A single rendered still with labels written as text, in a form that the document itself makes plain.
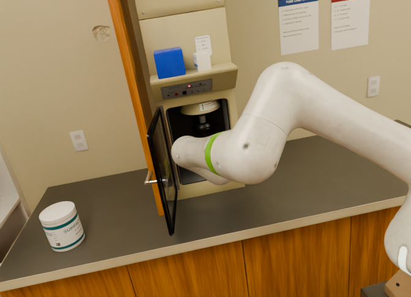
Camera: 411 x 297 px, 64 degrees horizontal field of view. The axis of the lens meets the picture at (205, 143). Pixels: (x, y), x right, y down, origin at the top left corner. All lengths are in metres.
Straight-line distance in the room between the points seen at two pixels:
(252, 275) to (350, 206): 0.48
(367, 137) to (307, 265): 0.88
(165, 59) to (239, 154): 0.63
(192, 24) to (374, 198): 0.97
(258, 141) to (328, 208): 0.78
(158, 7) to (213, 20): 0.20
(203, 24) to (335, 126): 0.73
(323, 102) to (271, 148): 0.15
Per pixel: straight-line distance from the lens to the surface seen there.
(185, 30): 1.29
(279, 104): 0.68
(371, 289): 1.11
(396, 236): 0.81
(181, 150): 1.01
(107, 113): 1.81
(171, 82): 1.20
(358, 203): 1.43
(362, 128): 0.74
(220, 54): 1.32
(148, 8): 1.28
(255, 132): 0.66
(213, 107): 1.39
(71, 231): 1.40
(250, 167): 0.65
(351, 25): 2.00
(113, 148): 1.87
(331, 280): 1.65
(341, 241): 1.52
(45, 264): 1.42
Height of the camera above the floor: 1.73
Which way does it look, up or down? 23 degrees down
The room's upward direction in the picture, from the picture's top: 9 degrees counter-clockwise
